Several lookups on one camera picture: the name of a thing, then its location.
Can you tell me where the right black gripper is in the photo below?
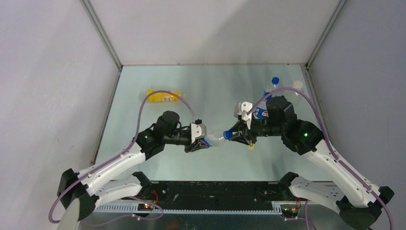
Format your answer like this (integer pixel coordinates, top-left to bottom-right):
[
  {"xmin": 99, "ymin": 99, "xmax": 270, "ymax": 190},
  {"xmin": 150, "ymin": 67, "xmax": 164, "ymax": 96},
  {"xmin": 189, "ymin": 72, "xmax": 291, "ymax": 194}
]
[{"xmin": 227, "ymin": 114, "xmax": 283, "ymax": 145}]

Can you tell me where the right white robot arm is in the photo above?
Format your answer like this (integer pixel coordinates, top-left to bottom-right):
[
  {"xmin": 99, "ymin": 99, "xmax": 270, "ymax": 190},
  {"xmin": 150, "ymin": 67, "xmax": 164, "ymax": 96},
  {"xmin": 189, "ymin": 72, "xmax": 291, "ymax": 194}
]
[{"xmin": 228, "ymin": 96, "xmax": 394, "ymax": 230}]

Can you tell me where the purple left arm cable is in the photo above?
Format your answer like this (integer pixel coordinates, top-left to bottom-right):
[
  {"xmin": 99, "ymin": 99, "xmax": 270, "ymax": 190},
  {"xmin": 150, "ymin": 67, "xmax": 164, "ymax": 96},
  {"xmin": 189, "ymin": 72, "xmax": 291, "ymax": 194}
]
[{"xmin": 48, "ymin": 90, "xmax": 199, "ymax": 224}]

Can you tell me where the standing Pepsi bottle blue cap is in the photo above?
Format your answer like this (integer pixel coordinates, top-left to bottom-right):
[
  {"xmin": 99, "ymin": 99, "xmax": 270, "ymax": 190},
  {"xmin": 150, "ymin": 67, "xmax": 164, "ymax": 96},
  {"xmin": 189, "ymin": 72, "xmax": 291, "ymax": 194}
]
[{"xmin": 264, "ymin": 77, "xmax": 282, "ymax": 95}]

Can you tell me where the large clear bottle white cap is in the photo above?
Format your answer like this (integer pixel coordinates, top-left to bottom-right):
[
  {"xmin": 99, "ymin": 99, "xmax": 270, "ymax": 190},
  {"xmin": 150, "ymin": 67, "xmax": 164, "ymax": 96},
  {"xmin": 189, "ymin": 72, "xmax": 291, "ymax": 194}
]
[{"xmin": 283, "ymin": 80, "xmax": 305, "ymax": 105}]

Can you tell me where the clear crushed bottle blue label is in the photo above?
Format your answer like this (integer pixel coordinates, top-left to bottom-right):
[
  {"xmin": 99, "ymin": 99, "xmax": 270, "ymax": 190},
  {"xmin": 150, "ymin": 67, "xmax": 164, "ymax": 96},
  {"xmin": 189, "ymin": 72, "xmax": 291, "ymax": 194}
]
[{"xmin": 253, "ymin": 95, "xmax": 272, "ymax": 119}]

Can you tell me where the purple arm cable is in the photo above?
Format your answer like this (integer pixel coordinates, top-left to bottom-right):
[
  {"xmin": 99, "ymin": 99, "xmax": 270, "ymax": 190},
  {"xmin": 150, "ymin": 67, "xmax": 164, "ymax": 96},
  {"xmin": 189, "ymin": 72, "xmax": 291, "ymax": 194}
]
[
  {"xmin": 48, "ymin": 90, "xmax": 199, "ymax": 224},
  {"xmin": 247, "ymin": 87, "xmax": 395, "ymax": 230}
]

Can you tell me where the yellow juice bottle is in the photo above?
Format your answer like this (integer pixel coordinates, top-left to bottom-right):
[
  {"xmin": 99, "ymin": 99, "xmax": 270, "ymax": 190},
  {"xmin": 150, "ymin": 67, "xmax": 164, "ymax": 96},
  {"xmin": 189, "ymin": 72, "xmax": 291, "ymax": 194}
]
[{"xmin": 147, "ymin": 91, "xmax": 186, "ymax": 103}]

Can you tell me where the grey slotted cable duct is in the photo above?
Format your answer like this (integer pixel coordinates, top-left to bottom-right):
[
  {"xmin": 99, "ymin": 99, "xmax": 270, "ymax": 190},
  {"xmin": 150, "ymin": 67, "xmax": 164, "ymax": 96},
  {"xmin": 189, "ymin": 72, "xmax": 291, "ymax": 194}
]
[{"xmin": 95, "ymin": 203, "xmax": 283, "ymax": 214}]

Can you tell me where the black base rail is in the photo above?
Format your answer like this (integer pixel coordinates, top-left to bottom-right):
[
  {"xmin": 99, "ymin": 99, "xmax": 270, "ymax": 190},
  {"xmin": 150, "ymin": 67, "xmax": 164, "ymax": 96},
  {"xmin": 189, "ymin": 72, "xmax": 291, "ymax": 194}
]
[{"xmin": 137, "ymin": 181, "xmax": 303, "ymax": 211}]

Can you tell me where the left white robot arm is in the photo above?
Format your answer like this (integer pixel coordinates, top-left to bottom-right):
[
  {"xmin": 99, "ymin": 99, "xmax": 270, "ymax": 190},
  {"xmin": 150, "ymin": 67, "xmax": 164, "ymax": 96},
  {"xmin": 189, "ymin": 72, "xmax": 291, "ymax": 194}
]
[{"xmin": 56, "ymin": 111, "xmax": 206, "ymax": 221}]

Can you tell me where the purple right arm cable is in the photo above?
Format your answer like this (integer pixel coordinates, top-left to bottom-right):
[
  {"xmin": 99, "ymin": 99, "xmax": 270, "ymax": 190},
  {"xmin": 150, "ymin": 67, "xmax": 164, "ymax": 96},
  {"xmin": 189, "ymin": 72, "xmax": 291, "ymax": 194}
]
[{"xmin": 247, "ymin": 87, "xmax": 395, "ymax": 230}]

